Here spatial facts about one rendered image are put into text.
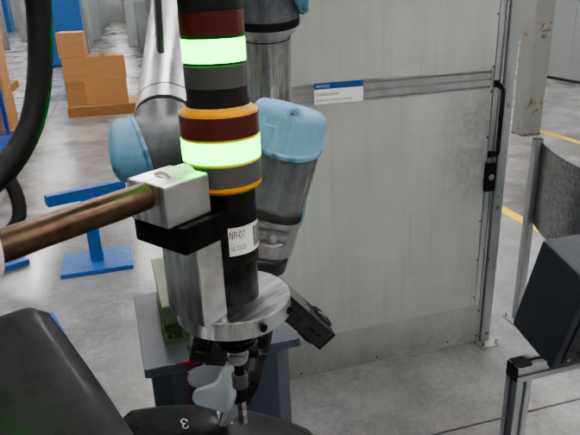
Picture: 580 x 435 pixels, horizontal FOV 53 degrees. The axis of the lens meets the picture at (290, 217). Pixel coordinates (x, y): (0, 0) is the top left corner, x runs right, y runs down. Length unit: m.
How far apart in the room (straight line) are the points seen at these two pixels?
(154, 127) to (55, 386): 0.32
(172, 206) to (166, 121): 0.38
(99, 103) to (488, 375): 7.86
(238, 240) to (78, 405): 0.19
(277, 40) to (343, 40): 1.30
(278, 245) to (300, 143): 0.10
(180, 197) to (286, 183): 0.27
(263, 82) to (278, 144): 0.47
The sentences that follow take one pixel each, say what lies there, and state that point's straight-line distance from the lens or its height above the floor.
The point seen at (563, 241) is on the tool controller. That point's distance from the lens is 1.03.
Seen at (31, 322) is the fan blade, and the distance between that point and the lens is 0.49.
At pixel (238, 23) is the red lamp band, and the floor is 1.62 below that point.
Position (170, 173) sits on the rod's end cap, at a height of 1.55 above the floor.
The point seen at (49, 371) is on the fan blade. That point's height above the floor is 1.39.
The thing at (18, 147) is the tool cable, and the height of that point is 1.58.
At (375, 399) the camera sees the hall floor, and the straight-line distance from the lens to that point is 2.65.
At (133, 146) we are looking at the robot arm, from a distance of 0.66.
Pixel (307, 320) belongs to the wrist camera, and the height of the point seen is 1.31.
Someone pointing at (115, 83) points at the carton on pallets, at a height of 0.45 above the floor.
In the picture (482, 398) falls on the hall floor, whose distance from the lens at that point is 2.73.
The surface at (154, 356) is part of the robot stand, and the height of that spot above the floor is 1.00.
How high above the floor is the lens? 1.64
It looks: 21 degrees down
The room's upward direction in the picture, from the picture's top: 2 degrees counter-clockwise
